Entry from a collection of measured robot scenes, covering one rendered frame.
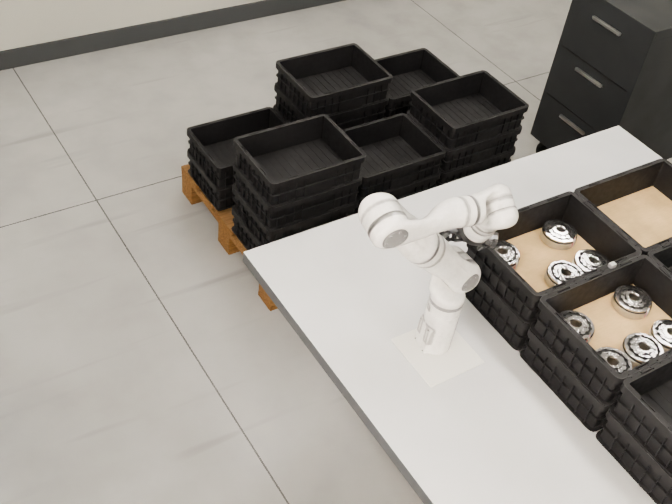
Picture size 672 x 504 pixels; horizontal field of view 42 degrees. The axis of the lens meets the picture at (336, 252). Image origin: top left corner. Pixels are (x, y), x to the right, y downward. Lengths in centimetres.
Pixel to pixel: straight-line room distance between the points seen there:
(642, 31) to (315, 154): 142
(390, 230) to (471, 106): 202
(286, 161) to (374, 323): 104
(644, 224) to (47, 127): 273
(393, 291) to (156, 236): 142
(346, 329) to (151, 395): 96
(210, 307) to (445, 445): 144
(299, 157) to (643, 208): 126
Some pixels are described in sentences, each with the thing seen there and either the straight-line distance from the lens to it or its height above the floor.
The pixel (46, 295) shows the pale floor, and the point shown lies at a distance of 348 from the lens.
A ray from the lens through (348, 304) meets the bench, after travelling 247.
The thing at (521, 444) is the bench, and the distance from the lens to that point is 227.
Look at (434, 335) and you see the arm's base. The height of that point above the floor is 78.
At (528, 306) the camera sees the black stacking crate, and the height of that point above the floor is 87.
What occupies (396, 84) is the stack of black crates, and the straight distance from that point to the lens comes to 402.
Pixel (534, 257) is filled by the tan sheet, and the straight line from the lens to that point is 256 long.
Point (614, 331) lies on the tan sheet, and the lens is 244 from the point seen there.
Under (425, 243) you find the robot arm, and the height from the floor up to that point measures 119.
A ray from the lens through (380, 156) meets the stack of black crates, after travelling 355.
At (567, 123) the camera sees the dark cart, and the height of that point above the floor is 31.
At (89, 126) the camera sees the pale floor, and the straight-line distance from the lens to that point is 430.
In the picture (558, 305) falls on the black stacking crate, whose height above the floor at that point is 88.
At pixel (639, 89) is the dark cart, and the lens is 393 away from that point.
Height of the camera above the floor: 248
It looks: 43 degrees down
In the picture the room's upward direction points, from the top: 8 degrees clockwise
